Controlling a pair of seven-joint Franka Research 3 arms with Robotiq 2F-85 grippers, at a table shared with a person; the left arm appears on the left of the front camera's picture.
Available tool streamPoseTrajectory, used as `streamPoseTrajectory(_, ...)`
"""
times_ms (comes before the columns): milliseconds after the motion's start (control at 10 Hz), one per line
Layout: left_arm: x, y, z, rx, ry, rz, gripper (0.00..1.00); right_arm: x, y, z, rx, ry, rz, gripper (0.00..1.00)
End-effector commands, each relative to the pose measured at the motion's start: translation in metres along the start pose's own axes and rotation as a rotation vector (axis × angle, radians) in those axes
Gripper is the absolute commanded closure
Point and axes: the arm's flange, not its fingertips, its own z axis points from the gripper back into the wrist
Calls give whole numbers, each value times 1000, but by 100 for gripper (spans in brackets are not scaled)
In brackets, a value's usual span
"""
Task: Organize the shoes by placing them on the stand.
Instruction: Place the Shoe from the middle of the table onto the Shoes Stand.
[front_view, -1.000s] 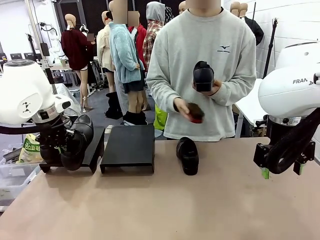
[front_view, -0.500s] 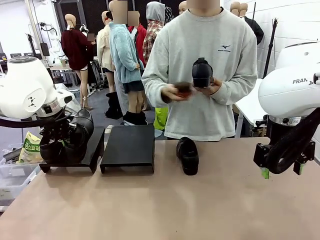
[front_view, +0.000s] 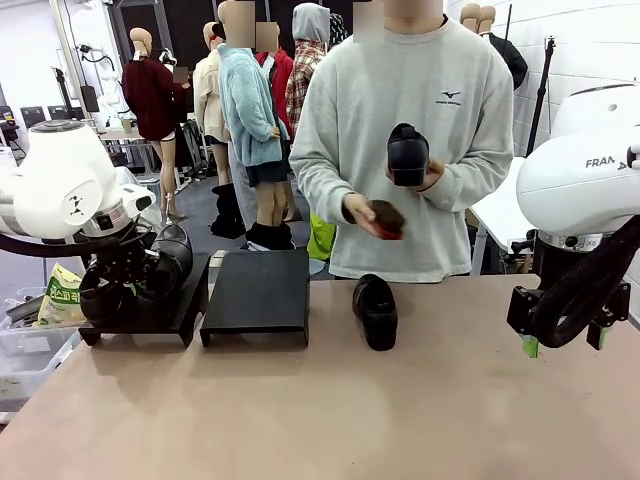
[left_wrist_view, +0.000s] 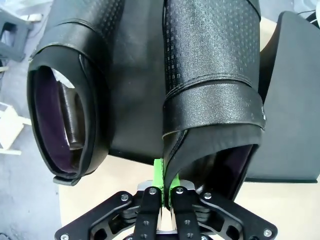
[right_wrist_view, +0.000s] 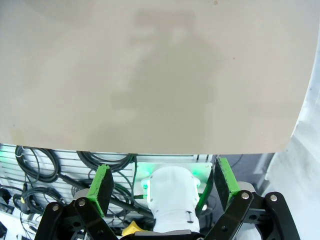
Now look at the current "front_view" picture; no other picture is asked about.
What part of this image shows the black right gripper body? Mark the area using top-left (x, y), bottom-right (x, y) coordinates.
top-left (537, 246), bottom-right (600, 297)

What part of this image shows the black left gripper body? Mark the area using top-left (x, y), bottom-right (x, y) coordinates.
top-left (83, 227), bottom-right (154, 287)

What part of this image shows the red brown shoe brush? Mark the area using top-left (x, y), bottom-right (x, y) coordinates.
top-left (368, 199), bottom-right (406, 242)

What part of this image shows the person's right forearm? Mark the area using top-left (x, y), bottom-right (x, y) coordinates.
top-left (288, 147), bottom-right (362, 225)

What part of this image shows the person's left forearm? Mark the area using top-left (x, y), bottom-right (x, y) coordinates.
top-left (428, 147), bottom-right (515, 212)

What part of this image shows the black metal shoe stand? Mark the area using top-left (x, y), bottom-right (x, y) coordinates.
top-left (199, 248), bottom-right (311, 347)
top-left (77, 252), bottom-right (211, 349)

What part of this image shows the black tripod stand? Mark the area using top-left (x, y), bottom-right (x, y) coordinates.
top-left (524, 34), bottom-right (559, 159)

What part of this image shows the black light stand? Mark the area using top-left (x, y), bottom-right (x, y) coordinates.
top-left (51, 66), bottom-right (72, 109)

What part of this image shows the person's left hand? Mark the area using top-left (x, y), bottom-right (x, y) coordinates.
top-left (384, 159), bottom-right (447, 193)

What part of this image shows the person's right hand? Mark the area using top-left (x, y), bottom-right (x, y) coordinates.
top-left (342, 193), bottom-right (382, 233)

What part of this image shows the green yellow snack bag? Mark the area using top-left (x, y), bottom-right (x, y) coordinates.
top-left (33, 263), bottom-right (84, 328)

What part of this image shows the white side table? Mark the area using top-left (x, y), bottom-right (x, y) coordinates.
top-left (469, 156), bottom-right (540, 276)

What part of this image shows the clear plastic storage bin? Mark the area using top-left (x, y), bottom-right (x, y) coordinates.
top-left (0, 298), bottom-right (85, 414)

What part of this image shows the black office chair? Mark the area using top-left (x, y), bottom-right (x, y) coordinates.
top-left (48, 104), bottom-right (84, 122)
top-left (20, 106), bottom-right (51, 127)

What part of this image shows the maroon sweater mannequin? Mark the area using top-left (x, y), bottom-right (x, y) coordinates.
top-left (121, 27), bottom-right (190, 225)

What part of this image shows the person in black clothes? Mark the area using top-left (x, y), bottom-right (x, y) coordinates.
top-left (169, 64), bottom-right (197, 166)

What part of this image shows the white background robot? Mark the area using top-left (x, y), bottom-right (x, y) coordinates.
top-left (77, 43), bottom-right (125, 124)

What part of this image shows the cream jacket mannequin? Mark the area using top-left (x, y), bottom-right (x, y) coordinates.
top-left (192, 22), bottom-right (246, 239)

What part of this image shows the neon yellow garment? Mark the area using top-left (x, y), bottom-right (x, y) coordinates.
top-left (306, 209), bottom-right (337, 262)

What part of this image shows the blue fleece mannequin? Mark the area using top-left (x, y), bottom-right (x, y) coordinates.
top-left (217, 0), bottom-right (297, 251)

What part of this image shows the black jacket mannequin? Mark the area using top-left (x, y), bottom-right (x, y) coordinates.
top-left (478, 4), bottom-right (529, 92)

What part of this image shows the silver metal pole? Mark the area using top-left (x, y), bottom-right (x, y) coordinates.
top-left (49, 0), bottom-right (101, 124)

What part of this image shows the red jacket mannequin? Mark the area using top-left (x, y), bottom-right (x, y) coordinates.
top-left (254, 22), bottom-right (297, 142)

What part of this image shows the person in grey sweatshirt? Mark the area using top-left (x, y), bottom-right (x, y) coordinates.
top-left (288, 0), bottom-right (515, 284)

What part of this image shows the grey hooded plaid mannequin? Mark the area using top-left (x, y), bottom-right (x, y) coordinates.
top-left (285, 2), bottom-right (332, 147)

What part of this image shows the white shirt mannequin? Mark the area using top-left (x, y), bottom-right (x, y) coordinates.
top-left (458, 2), bottom-right (484, 36)

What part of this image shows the left arm black cable sleeve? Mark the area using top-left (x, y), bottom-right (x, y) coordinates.
top-left (0, 225), bottom-right (154, 261)

